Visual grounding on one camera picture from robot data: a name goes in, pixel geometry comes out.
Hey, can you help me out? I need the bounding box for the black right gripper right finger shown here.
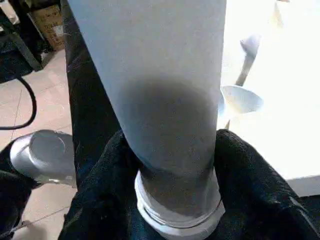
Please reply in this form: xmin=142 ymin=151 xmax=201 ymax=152
xmin=212 ymin=129 xmax=320 ymax=240

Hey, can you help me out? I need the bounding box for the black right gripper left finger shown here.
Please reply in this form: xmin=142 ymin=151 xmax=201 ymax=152
xmin=59 ymin=129 xmax=146 ymax=240

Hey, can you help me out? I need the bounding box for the white plastic table top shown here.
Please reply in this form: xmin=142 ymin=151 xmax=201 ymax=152
xmin=217 ymin=0 xmax=320 ymax=197

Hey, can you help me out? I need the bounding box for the black work mat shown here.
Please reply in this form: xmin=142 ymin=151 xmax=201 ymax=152
xmin=60 ymin=0 xmax=320 ymax=240

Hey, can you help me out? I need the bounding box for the black stand leg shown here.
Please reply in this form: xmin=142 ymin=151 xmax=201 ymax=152
xmin=0 ymin=10 xmax=45 ymax=72

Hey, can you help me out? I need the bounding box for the brown cardboard box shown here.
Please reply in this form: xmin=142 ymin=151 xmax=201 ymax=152
xmin=29 ymin=4 xmax=67 ymax=52

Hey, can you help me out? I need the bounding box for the black floor cable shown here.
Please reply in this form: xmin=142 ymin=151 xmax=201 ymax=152
xmin=0 ymin=75 xmax=38 ymax=131

